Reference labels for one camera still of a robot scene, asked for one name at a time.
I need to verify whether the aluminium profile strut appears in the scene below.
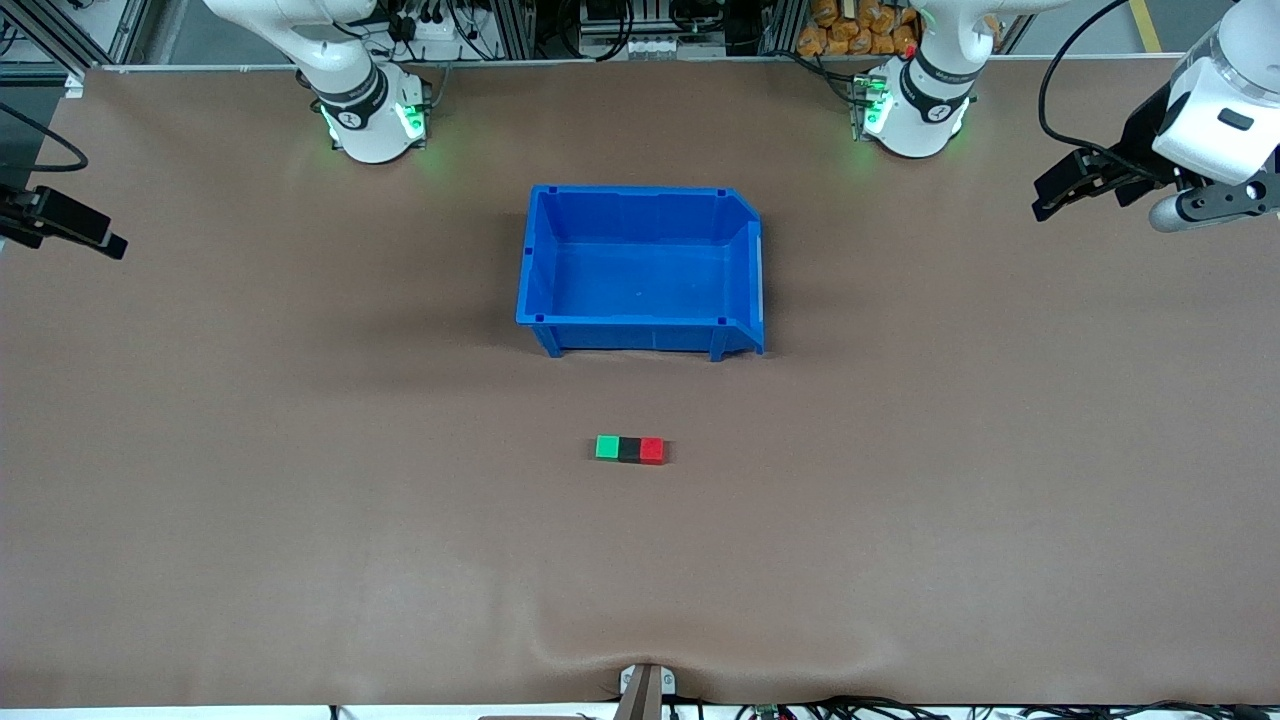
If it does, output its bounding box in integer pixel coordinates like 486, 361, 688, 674
0, 0, 151, 76

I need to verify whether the small electronics box green light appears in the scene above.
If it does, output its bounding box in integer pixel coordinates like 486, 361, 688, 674
850, 72, 891, 141

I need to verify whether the orange snack bag pile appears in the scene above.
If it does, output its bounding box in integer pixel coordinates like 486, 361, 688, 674
797, 0, 921, 57

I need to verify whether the white power strip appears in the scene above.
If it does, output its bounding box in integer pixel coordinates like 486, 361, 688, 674
385, 8, 463, 43

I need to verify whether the blue plastic storage bin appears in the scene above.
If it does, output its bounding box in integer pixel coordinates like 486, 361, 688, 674
515, 183, 767, 363

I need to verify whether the brown table mat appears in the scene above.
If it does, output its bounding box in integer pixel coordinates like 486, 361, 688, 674
0, 55, 1280, 707

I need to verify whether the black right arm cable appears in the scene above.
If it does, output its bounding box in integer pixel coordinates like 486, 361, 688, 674
0, 100, 90, 173

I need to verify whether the aluminium frame rack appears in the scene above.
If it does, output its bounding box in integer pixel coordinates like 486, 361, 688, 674
480, 0, 806, 63

